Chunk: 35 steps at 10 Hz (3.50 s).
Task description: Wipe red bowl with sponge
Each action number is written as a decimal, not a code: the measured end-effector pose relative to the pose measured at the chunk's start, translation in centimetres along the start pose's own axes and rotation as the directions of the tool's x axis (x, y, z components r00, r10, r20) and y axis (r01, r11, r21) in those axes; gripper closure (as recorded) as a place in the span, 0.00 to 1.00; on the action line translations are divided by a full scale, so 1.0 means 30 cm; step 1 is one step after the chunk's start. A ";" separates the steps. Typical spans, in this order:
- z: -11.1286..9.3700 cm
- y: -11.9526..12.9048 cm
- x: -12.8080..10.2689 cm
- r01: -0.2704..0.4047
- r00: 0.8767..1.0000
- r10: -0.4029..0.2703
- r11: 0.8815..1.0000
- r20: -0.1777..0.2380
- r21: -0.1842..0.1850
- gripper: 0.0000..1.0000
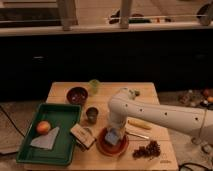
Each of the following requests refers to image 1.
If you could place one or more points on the blue sponge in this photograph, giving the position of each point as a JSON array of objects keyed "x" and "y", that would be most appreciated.
[{"x": 111, "y": 138}]

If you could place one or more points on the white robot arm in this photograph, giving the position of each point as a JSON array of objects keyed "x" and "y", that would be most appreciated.
[{"x": 195, "y": 122}]

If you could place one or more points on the dark red bowl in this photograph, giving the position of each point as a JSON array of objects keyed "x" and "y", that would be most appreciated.
[{"x": 77, "y": 96}]

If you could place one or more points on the green plastic cup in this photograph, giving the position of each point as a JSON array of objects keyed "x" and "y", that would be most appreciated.
[{"x": 94, "y": 86}]

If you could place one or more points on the dark metal cup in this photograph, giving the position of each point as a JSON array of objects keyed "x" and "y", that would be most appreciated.
[{"x": 92, "y": 114}]

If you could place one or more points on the yellow corn cob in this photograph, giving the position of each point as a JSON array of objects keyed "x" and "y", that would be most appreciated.
[{"x": 139, "y": 124}]

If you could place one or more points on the green plastic tray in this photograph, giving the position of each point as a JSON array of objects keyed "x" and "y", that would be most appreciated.
[{"x": 57, "y": 146}]

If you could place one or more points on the metal spoon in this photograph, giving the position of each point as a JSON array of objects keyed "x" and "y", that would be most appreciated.
[{"x": 138, "y": 135}]

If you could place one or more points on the wooden block box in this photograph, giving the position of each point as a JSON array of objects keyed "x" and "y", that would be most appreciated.
[{"x": 83, "y": 136}]

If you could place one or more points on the peach fruit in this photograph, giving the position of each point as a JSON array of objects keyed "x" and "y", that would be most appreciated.
[{"x": 43, "y": 127}]

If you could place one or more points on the bunch of dark grapes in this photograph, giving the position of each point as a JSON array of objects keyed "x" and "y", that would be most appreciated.
[{"x": 149, "y": 151}]

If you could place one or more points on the grey folded cloth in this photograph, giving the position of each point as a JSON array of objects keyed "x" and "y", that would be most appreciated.
[{"x": 46, "y": 141}]

